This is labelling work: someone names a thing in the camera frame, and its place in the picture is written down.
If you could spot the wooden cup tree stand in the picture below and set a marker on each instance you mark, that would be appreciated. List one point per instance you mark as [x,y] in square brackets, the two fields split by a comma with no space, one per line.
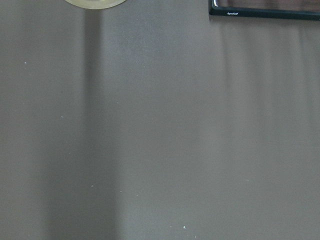
[95,4]

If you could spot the black glass rack tray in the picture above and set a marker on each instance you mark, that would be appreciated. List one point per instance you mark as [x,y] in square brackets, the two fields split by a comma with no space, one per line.
[276,9]

